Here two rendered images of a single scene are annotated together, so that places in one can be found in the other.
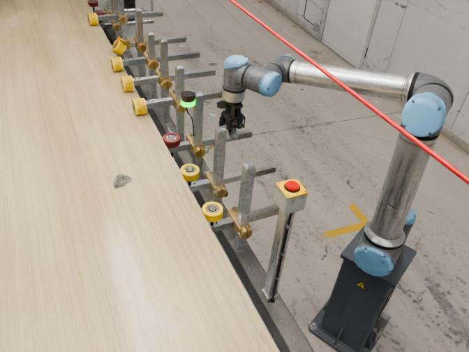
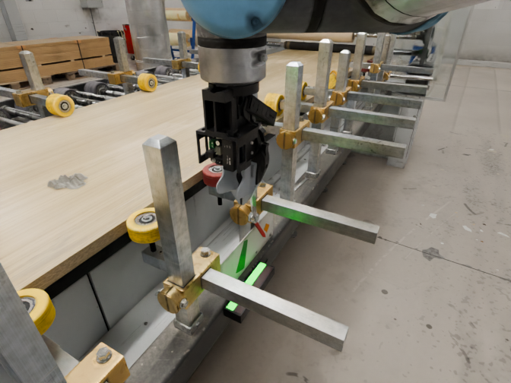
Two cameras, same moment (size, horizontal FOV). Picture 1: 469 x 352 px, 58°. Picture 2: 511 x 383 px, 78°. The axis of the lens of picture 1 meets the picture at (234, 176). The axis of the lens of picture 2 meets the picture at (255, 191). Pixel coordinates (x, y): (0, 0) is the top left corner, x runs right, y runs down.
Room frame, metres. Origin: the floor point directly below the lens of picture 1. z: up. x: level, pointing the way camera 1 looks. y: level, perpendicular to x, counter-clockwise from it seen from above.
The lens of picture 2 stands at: (1.27, -0.37, 1.28)
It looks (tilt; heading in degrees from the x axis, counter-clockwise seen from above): 31 degrees down; 56
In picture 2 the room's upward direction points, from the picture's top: straight up
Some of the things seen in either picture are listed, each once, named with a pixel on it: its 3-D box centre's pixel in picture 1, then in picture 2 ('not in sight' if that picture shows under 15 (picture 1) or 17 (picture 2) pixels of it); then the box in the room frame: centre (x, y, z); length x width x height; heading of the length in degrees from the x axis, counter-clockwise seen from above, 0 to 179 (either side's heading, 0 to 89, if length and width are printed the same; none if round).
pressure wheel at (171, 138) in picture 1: (171, 147); (218, 186); (1.60, 0.30, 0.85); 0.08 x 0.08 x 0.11
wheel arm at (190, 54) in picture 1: (158, 58); (354, 95); (2.34, 0.51, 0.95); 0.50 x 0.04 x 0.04; 118
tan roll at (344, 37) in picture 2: not in sight; (331, 33); (3.44, 1.76, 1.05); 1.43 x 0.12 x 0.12; 118
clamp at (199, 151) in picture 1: (195, 146); (251, 202); (1.63, 0.20, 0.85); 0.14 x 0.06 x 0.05; 28
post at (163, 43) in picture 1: (165, 82); (318, 115); (2.05, 0.42, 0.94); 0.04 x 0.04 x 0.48; 28
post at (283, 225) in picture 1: (278, 255); not in sight; (0.94, -0.17, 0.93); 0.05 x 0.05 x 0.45; 28
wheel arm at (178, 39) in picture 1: (158, 41); (382, 85); (2.59, 0.56, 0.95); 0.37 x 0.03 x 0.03; 118
